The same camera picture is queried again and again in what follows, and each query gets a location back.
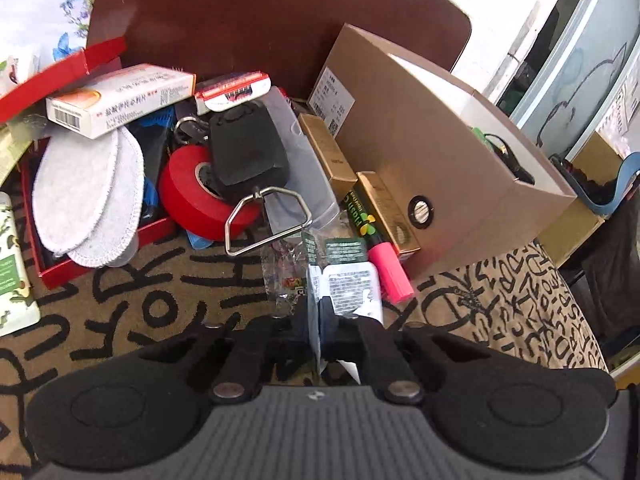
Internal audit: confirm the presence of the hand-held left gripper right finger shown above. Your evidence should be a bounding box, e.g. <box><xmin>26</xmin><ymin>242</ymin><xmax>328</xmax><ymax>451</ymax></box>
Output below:
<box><xmin>320</xmin><ymin>297</ymin><xmax>483</xmax><ymax>406</ymax></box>

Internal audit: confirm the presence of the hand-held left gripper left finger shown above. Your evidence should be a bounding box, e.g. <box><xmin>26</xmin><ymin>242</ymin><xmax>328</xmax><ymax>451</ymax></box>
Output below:
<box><xmin>140</xmin><ymin>296</ymin><xmax>312</xmax><ymax>405</ymax></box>

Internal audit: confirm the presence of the clear packet with green label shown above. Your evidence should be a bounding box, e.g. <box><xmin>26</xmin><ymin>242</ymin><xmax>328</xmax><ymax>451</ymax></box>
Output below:
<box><xmin>301</xmin><ymin>230</ymin><xmax>385</xmax><ymax>386</ymax></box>

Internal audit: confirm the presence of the pink highlighter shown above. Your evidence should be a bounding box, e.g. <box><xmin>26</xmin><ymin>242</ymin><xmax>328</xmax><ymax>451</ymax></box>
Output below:
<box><xmin>344</xmin><ymin>189</ymin><xmax>416</xmax><ymax>304</ymax></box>

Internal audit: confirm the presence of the gold box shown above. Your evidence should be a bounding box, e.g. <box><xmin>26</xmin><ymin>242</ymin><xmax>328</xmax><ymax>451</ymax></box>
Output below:
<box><xmin>298</xmin><ymin>112</ymin><xmax>359</xmax><ymax>202</ymax></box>
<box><xmin>355</xmin><ymin>170</ymin><xmax>422</xmax><ymax>257</ymax></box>

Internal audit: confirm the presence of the black scale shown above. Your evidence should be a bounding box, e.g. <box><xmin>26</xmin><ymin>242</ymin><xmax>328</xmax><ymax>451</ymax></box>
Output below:
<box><xmin>207</xmin><ymin>101</ymin><xmax>314</xmax><ymax>257</ymax></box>

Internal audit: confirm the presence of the brown cardboard box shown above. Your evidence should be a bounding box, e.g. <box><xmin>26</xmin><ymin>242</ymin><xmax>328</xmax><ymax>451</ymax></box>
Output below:
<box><xmin>307</xmin><ymin>22</ymin><xmax>579</xmax><ymax>281</ymax></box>

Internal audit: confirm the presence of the desktop with lettered cloth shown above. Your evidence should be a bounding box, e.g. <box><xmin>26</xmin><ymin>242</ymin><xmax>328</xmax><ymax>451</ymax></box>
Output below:
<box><xmin>0</xmin><ymin>180</ymin><xmax>615</xmax><ymax>480</ymax></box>

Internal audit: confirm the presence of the clear candy wrapper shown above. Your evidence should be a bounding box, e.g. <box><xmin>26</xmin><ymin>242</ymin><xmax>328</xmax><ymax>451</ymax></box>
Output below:
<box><xmin>260</xmin><ymin>237</ymin><xmax>310</xmax><ymax>307</ymax></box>

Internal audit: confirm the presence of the clear plastic container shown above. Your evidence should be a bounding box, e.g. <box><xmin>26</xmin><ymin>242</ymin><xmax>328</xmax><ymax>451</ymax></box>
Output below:
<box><xmin>257</xmin><ymin>86</ymin><xmax>342</xmax><ymax>228</ymax></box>

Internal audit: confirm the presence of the red tape roll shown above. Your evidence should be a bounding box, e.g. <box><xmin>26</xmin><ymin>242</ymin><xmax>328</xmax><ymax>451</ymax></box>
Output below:
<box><xmin>159</xmin><ymin>145</ymin><xmax>264</xmax><ymax>242</ymax></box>

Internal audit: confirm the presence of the white round pad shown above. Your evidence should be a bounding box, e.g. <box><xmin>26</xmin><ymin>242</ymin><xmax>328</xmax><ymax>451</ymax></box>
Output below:
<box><xmin>31</xmin><ymin>127</ymin><xmax>122</xmax><ymax>256</ymax></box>
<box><xmin>66</xmin><ymin>130</ymin><xmax>146</xmax><ymax>268</ymax></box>

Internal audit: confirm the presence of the red white small box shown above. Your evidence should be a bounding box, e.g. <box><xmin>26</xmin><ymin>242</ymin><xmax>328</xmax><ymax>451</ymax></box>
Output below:
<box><xmin>194</xmin><ymin>70</ymin><xmax>274</xmax><ymax>114</ymax></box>

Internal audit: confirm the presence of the small cardboard box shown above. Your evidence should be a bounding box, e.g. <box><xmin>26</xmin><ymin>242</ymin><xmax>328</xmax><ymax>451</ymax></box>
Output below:
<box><xmin>539</xmin><ymin>132</ymin><xmax>627</xmax><ymax>267</ymax></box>

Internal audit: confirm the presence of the dark cloth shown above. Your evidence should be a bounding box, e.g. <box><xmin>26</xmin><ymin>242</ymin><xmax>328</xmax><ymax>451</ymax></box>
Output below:
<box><xmin>564</xmin><ymin>200</ymin><xmax>640</xmax><ymax>353</ymax></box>

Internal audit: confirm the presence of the white orange medicine box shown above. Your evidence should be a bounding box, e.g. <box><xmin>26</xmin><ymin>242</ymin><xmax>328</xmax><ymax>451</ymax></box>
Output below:
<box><xmin>46</xmin><ymin>63</ymin><xmax>197</xmax><ymax>140</ymax></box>

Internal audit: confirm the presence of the green white packet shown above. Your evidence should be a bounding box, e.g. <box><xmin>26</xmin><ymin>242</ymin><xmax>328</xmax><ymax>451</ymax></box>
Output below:
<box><xmin>0</xmin><ymin>191</ymin><xmax>42</xmax><ymax>337</ymax></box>

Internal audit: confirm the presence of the brown wooden chair back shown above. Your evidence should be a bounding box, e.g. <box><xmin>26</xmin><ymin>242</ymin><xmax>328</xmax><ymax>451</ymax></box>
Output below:
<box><xmin>86</xmin><ymin>0</ymin><xmax>474</xmax><ymax>102</ymax></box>

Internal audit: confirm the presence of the red box lid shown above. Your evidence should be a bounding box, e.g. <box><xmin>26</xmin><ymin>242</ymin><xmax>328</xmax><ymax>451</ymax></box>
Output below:
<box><xmin>0</xmin><ymin>37</ymin><xmax>127</xmax><ymax>124</ymax></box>

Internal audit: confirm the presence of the cabinet glass door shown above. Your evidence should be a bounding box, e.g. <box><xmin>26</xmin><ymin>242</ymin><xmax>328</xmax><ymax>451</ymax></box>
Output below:
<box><xmin>509</xmin><ymin>0</ymin><xmax>640</xmax><ymax>153</ymax></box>

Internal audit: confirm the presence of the floral cloth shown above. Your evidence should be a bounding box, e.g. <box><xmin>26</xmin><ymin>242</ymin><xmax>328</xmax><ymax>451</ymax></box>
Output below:
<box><xmin>0</xmin><ymin>0</ymin><xmax>107</xmax><ymax>73</ymax></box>

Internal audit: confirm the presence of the metal key ring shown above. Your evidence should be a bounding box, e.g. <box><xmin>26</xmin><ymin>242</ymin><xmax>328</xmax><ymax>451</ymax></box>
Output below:
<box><xmin>173</xmin><ymin>115</ymin><xmax>211</xmax><ymax>147</ymax></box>

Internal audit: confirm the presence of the black strap item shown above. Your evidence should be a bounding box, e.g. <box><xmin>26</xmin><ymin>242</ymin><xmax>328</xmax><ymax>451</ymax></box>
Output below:
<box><xmin>484</xmin><ymin>132</ymin><xmax>537</xmax><ymax>187</ymax></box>

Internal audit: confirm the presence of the blue curved strap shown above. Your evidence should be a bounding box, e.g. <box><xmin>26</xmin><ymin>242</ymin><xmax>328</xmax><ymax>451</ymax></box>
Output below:
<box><xmin>550</xmin><ymin>151</ymin><xmax>640</xmax><ymax>219</ymax></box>

